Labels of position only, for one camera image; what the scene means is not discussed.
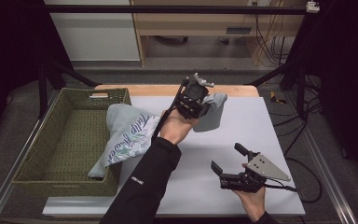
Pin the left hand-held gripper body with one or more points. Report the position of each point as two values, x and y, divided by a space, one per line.
192 99

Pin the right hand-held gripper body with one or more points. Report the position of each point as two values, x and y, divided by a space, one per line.
254 174

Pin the light blue printed sweatshirt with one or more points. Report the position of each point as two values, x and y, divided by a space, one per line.
130 137

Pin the green woven basket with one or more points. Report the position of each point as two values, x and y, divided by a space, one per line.
71 140

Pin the person's right hand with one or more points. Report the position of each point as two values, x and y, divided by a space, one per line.
254 202

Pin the person's left hand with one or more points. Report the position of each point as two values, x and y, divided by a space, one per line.
177 127

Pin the light grey table board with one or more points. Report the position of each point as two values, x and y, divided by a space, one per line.
230 140

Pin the yellow and black tape piece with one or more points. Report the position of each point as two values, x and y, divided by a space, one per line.
276 98

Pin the wooden desk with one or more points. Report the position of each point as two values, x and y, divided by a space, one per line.
199 23

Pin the black stand legs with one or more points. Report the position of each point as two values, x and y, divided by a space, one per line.
292 77
56 77

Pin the white cabinet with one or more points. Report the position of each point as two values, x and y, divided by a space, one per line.
96 34

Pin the black curtain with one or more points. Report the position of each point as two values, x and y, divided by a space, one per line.
12 56
345 77

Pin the small white device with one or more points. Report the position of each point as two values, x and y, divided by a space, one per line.
312 6

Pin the aluminium frame rail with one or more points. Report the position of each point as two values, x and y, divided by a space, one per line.
329 174
9 174

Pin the black frame crossbar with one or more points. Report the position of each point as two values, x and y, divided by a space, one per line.
167 9

